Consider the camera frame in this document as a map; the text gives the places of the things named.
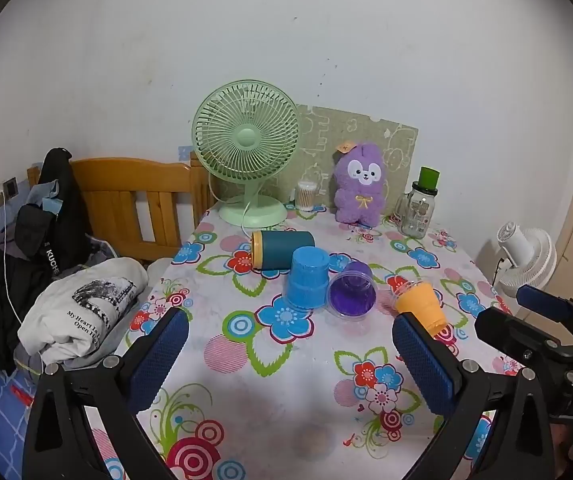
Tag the wooden bed headboard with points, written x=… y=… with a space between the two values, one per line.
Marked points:
x=116 y=180

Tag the floral tablecloth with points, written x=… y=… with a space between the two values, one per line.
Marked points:
x=311 y=370

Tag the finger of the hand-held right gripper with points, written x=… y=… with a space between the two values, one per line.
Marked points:
x=541 y=300
x=511 y=332

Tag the black jacket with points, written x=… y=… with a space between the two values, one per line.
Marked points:
x=61 y=230

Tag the blue wall sticker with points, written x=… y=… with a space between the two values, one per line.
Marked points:
x=185 y=152

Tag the glass jar with green lid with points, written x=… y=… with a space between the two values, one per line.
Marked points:
x=419 y=210

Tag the light blue face mask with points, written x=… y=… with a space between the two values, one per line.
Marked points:
x=52 y=204

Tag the purple cup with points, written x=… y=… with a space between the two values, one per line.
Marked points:
x=351 y=295

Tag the folded white printed shirt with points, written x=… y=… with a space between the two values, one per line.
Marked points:
x=86 y=305

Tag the grey cloth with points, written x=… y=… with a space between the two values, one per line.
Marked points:
x=159 y=275

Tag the cotton swab container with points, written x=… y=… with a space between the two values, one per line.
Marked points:
x=306 y=196

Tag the teal cup with yellow rim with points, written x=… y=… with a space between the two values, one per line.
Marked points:
x=286 y=247

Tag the blue ribbed cup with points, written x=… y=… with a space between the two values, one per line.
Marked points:
x=307 y=275

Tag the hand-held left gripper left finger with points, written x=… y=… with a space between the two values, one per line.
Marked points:
x=159 y=355

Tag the white fan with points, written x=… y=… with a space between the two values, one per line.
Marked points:
x=526 y=255

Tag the orange cup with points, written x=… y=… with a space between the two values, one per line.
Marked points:
x=421 y=307

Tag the wall socket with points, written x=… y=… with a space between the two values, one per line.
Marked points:
x=11 y=187

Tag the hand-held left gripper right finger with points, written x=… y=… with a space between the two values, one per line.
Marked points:
x=424 y=370

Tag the green desk fan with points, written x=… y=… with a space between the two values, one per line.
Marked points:
x=246 y=137

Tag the green cartoon print board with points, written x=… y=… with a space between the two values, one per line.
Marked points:
x=316 y=130

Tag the purple plush toy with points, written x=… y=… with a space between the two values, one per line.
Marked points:
x=361 y=195

